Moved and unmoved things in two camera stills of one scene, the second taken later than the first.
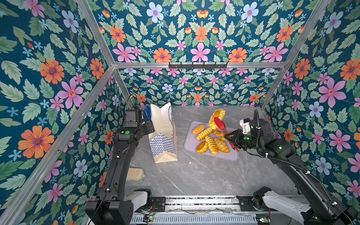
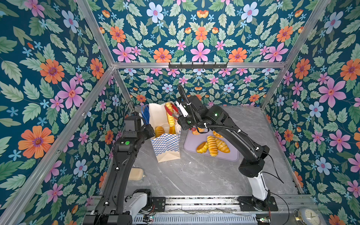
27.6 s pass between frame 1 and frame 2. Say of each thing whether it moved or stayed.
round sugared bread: stayed
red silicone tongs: moved
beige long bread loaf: stayed
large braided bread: moved
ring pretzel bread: stayed
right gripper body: moved
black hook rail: stayed
